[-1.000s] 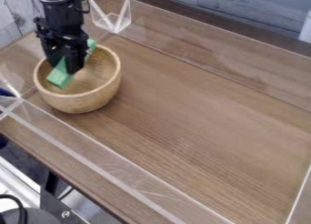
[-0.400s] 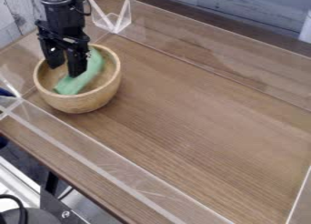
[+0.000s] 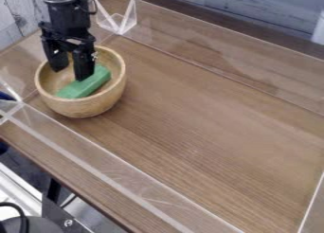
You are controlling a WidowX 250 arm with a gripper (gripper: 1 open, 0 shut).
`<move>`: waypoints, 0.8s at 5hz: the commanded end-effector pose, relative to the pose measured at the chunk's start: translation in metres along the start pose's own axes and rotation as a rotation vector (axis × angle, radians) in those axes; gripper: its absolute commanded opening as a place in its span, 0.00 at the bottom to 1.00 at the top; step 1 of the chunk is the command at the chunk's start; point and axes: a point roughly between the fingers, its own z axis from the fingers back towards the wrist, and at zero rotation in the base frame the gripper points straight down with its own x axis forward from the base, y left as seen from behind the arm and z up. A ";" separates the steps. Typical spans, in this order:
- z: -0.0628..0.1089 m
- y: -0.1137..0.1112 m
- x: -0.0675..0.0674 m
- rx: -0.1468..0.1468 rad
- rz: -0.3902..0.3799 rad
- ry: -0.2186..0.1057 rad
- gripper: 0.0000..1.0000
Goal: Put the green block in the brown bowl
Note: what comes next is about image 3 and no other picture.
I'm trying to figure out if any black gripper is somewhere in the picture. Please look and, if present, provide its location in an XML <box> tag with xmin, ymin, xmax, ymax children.
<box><xmin>39</xmin><ymin>0</ymin><xmax>97</xmax><ymax>81</ymax></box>

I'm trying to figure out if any green rectangular block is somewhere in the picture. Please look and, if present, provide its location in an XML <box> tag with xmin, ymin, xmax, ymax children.
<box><xmin>57</xmin><ymin>64</ymin><xmax>112</xmax><ymax>99</ymax></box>

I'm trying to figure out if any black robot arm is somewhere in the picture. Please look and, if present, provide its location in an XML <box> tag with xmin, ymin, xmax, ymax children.
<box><xmin>39</xmin><ymin>0</ymin><xmax>98</xmax><ymax>81</ymax></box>

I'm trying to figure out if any brown wooden bowl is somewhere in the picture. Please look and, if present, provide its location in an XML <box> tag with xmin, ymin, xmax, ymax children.
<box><xmin>35</xmin><ymin>45</ymin><xmax>128</xmax><ymax>118</ymax></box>

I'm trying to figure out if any black table leg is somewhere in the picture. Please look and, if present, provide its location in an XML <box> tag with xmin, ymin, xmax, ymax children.
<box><xmin>48</xmin><ymin>179</ymin><xmax>62</xmax><ymax>203</ymax></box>

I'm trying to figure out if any clear acrylic barrier wall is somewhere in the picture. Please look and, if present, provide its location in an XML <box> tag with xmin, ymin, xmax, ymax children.
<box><xmin>0</xmin><ymin>0</ymin><xmax>324</xmax><ymax>233</ymax></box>

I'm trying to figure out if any black metal bracket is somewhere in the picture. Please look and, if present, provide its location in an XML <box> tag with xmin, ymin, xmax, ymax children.
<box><xmin>42</xmin><ymin>196</ymin><xmax>94</xmax><ymax>233</ymax></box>

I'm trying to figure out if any black cable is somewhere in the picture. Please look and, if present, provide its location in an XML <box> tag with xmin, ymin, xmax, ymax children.
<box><xmin>0</xmin><ymin>201</ymin><xmax>30</xmax><ymax>233</ymax></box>

